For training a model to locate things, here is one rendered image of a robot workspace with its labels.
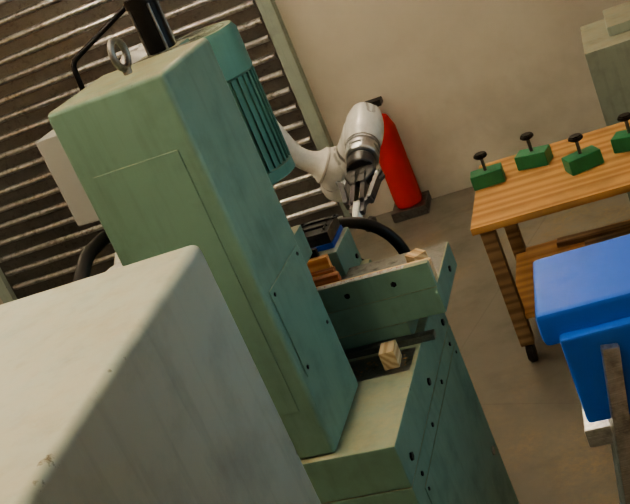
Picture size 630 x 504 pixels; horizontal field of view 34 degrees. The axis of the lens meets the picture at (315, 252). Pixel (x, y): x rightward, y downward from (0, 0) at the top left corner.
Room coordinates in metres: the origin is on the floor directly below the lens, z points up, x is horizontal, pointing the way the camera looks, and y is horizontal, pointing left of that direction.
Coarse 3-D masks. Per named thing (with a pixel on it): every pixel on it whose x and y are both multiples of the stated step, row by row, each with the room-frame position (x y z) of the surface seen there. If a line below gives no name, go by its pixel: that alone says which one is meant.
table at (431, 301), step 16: (400, 256) 2.04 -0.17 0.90; (432, 256) 1.97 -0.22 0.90; (448, 256) 1.97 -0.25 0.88; (352, 272) 2.07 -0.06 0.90; (368, 272) 2.03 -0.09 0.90; (448, 272) 1.93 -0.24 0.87; (432, 288) 1.83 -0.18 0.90; (448, 288) 1.89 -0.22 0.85; (368, 304) 1.88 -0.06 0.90; (384, 304) 1.87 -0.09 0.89; (400, 304) 1.85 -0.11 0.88; (416, 304) 1.84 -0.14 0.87; (432, 304) 1.83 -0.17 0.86; (336, 320) 1.91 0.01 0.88; (352, 320) 1.89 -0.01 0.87; (368, 320) 1.88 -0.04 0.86; (384, 320) 1.87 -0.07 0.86; (400, 320) 1.86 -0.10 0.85
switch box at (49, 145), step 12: (36, 144) 1.69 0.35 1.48; (48, 144) 1.68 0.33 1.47; (60, 144) 1.68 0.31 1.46; (48, 156) 1.69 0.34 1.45; (60, 156) 1.68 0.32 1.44; (48, 168) 1.69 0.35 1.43; (60, 168) 1.68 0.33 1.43; (72, 168) 1.68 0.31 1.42; (60, 180) 1.69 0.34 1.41; (72, 180) 1.68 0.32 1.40; (72, 192) 1.68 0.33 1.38; (84, 192) 1.68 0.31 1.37; (72, 204) 1.69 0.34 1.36; (84, 204) 1.68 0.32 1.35; (84, 216) 1.68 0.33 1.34; (96, 216) 1.68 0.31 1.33
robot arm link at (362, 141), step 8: (352, 136) 2.55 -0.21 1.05; (360, 136) 2.54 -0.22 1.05; (368, 136) 2.54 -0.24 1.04; (352, 144) 2.53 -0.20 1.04; (360, 144) 2.51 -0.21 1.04; (368, 144) 2.51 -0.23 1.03; (376, 144) 2.53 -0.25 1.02; (352, 152) 2.52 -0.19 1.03; (376, 152) 2.51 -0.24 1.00; (376, 160) 2.51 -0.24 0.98
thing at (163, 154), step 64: (192, 64) 1.66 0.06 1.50; (64, 128) 1.63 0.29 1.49; (128, 128) 1.59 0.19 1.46; (192, 128) 1.57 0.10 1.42; (128, 192) 1.61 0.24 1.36; (192, 192) 1.57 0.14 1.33; (256, 192) 1.69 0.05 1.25; (128, 256) 1.63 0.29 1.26; (256, 256) 1.59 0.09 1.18; (256, 320) 1.57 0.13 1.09; (320, 320) 1.71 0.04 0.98; (320, 384) 1.61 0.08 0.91; (320, 448) 1.57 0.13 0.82
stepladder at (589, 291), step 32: (576, 256) 1.16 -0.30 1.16; (608, 256) 1.12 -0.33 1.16; (544, 288) 1.11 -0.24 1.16; (576, 288) 1.08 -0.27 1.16; (608, 288) 1.05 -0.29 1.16; (544, 320) 1.05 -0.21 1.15; (576, 320) 1.04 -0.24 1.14; (608, 320) 1.03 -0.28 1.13; (576, 352) 1.03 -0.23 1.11; (608, 352) 1.01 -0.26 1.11; (576, 384) 1.03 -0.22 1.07; (608, 384) 1.01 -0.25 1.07; (608, 416) 1.03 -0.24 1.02
